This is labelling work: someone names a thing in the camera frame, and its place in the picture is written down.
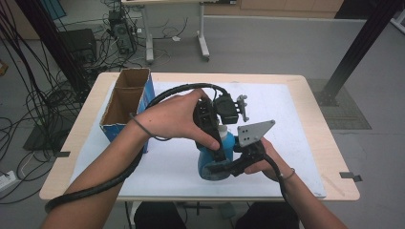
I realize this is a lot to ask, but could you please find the white table mat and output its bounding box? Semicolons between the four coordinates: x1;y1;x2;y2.
69;80;328;198

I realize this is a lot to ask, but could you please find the blue plastic bottle white cap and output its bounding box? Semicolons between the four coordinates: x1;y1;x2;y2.
197;124;237;181

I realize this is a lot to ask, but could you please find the person's right hand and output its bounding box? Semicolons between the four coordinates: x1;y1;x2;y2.
244;137;294;182

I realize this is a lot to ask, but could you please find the blue cardboard box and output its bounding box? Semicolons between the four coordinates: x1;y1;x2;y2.
99;67;156;154

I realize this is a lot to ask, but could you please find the black hair tie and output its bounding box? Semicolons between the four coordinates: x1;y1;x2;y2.
128;113;173;142

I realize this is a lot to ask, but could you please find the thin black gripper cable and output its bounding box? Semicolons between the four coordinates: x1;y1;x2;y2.
261;153;291;206

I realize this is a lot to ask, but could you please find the thin wrist bracelet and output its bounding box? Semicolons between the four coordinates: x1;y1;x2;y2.
280;167;296;181

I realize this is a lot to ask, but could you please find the computer tower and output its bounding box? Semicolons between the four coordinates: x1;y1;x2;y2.
107;9;138;55

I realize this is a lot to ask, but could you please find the white power strip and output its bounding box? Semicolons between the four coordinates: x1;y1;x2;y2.
0;170;17;193

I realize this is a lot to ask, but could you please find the person's left leg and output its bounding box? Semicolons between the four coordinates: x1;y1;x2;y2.
133;201;189;229

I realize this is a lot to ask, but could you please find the white desk with legs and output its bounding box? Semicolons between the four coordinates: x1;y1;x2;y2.
120;0;238;64

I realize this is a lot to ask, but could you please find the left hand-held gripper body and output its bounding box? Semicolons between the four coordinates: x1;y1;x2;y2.
192;94;249;141

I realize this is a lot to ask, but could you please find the person's left hand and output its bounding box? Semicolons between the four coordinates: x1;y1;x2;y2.
133;89;222;151

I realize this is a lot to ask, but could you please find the bundle of black cables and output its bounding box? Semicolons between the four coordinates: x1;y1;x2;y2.
0;0;106;204

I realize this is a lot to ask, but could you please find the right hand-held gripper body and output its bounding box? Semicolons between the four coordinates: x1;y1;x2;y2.
230;119;276;177

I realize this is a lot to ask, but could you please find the thick black gripper cable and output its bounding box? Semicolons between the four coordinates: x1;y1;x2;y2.
44;82;231;214

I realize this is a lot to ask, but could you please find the black metal stand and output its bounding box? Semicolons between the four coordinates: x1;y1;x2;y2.
13;0;92;94
316;0;405;108

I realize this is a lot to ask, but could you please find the black box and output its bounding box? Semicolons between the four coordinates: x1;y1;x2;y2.
59;28;97;65

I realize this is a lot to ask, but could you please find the dark floor mat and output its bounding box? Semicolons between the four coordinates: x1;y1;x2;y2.
306;78;373;131

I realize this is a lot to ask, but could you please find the person's right leg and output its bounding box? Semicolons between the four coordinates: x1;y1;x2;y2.
234;201;301;229

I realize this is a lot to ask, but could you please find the person's leg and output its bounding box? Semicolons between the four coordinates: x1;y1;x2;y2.
234;201;301;229
133;201;189;229

